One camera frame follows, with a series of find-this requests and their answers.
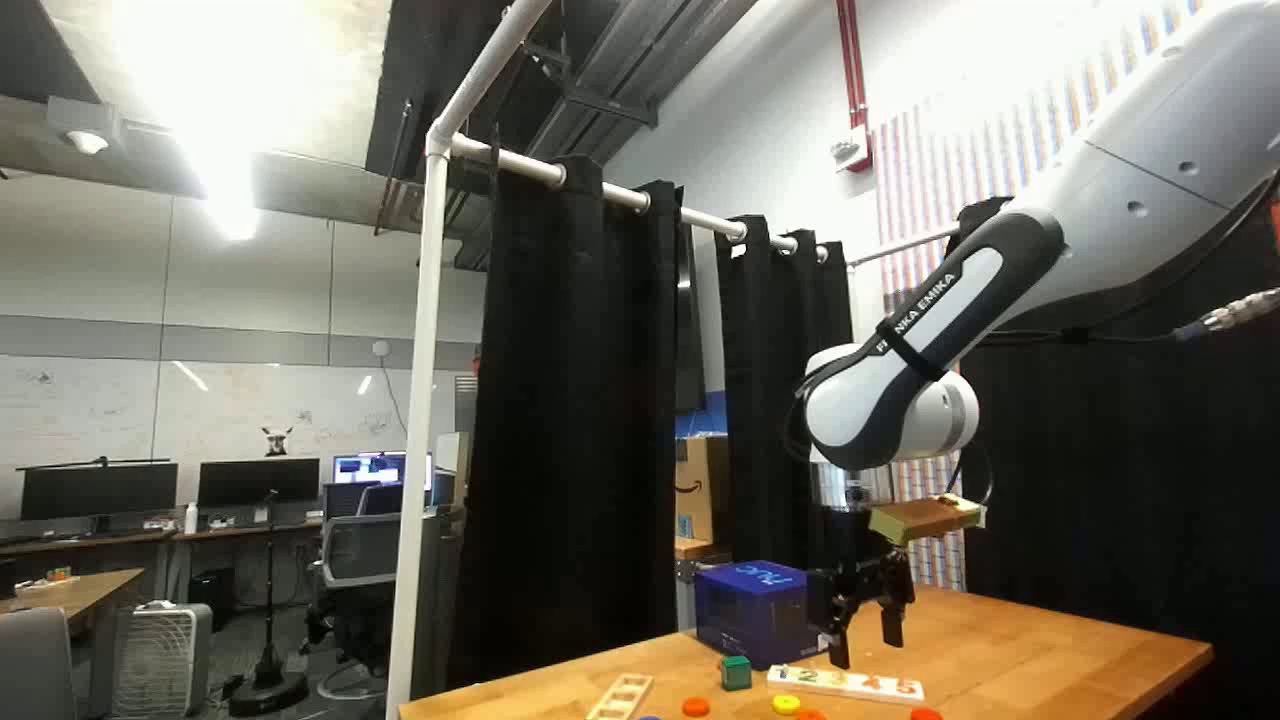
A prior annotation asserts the long ceiling light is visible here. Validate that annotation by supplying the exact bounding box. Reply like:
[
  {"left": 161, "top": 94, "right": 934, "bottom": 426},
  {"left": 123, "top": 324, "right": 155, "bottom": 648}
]
[{"left": 111, "top": 0, "right": 275, "bottom": 250}]

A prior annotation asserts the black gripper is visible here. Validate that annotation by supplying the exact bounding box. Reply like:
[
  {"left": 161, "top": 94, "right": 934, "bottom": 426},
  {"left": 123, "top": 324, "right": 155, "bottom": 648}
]
[{"left": 803, "top": 546, "right": 918, "bottom": 672}]

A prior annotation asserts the black backdrop curtain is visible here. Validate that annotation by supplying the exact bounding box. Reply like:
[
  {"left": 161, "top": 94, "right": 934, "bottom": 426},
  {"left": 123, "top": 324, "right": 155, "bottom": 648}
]
[{"left": 957, "top": 196, "right": 1280, "bottom": 720}]

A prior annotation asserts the grey office chair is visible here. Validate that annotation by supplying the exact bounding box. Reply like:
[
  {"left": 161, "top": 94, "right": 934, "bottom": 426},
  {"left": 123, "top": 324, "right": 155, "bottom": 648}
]
[{"left": 307, "top": 510, "right": 404, "bottom": 706}]

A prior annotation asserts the wooden slotted rack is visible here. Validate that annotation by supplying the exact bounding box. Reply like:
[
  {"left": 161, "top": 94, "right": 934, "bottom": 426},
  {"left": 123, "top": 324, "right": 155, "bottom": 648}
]
[{"left": 584, "top": 668, "right": 660, "bottom": 720}]

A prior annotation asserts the white fire alarm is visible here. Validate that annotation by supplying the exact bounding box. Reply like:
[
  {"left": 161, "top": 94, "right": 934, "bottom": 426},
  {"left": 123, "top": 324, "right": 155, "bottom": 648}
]
[{"left": 828, "top": 123, "right": 877, "bottom": 171}]

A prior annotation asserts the wide black curtain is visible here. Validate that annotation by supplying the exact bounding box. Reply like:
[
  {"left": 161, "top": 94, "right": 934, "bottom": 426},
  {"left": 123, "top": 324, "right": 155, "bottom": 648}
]
[{"left": 444, "top": 155, "right": 686, "bottom": 692}]

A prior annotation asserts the lit blue computer monitor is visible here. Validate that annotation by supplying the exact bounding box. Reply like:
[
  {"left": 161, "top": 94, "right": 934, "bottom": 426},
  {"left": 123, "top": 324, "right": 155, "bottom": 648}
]
[{"left": 326, "top": 448, "right": 439, "bottom": 498}]

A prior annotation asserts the blue plastic box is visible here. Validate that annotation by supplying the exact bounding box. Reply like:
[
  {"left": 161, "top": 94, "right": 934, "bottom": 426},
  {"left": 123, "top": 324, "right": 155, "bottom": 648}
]
[{"left": 693, "top": 556, "right": 820, "bottom": 672}]

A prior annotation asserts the white box fan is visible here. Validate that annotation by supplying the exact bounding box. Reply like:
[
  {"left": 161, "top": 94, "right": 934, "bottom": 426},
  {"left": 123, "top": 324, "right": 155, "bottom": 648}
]
[{"left": 108, "top": 598, "right": 217, "bottom": 720}]

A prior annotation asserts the wooden tray with coloured blocks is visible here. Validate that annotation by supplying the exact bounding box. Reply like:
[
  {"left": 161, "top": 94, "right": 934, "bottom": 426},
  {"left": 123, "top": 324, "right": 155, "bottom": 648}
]
[{"left": 765, "top": 661, "right": 929, "bottom": 707}]

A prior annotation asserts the dark computer monitor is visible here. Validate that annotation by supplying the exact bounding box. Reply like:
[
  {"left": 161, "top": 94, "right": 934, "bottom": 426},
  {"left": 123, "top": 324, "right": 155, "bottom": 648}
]
[
  {"left": 17, "top": 455, "right": 183, "bottom": 524},
  {"left": 193, "top": 455, "right": 323, "bottom": 513}
]

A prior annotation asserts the long office desk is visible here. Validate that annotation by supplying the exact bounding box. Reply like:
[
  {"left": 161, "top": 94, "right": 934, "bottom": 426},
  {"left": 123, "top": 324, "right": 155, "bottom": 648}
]
[{"left": 0, "top": 518, "right": 326, "bottom": 553}]

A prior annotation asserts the striped colourful wall panel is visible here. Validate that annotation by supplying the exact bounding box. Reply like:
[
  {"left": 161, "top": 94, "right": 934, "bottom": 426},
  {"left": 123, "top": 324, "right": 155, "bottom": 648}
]
[{"left": 866, "top": 0, "right": 1264, "bottom": 592}]

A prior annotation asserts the small wooden desk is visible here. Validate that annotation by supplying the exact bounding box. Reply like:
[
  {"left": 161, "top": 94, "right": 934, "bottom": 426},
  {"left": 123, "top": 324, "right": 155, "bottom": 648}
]
[{"left": 0, "top": 566, "right": 153, "bottom": 637}]

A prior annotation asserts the red wall pipe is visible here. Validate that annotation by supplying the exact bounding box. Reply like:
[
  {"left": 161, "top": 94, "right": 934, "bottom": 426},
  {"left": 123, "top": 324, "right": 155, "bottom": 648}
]
[{"left": 831, "top": 0, "right": 877, "bottom": 138}]

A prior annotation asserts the yellowish wrist camera box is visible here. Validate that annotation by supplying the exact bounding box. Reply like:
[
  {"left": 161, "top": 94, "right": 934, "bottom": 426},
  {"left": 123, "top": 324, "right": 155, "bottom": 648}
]
[{"left": 865, "top": 491, "right": 994, "bottom": 549}]

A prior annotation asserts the grey chair back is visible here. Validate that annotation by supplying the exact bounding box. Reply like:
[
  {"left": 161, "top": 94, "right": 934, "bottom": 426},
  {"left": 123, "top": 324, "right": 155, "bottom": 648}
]
[{"left": 0, "top": 605, "right": 81, "bottom": 720}]

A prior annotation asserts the narrow black curtain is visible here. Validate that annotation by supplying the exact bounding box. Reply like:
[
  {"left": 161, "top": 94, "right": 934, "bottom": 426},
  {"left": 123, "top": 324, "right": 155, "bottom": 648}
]
[{"left": 714, "top": 212, "right": 859, "bottom": 576}]

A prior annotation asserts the cardboard box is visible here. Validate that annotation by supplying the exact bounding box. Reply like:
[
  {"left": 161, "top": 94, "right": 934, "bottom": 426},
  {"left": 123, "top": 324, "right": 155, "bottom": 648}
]
[{"left": 669, "top": 432, "right": 720, "bottom": 542}]

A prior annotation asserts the white PVC pipe frame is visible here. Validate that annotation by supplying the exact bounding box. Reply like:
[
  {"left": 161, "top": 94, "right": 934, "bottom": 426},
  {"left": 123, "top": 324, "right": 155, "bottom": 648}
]
[{"left": 384, "top": 0, "right": 803, "bottom": 720}]

